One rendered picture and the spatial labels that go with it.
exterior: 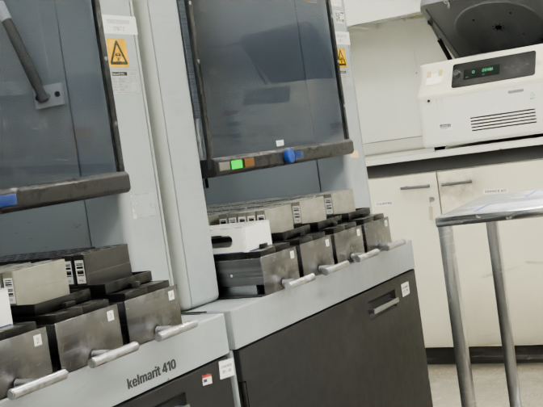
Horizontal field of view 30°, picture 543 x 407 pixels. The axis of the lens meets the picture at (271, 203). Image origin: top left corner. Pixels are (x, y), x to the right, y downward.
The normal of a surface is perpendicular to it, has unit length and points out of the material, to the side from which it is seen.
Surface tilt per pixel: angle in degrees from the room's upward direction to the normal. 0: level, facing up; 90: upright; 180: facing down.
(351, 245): 90
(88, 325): 90
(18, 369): 90
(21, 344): 90
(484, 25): 149
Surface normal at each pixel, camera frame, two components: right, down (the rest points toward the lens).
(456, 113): -0.52, 0.12
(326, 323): 0.86, -0.10
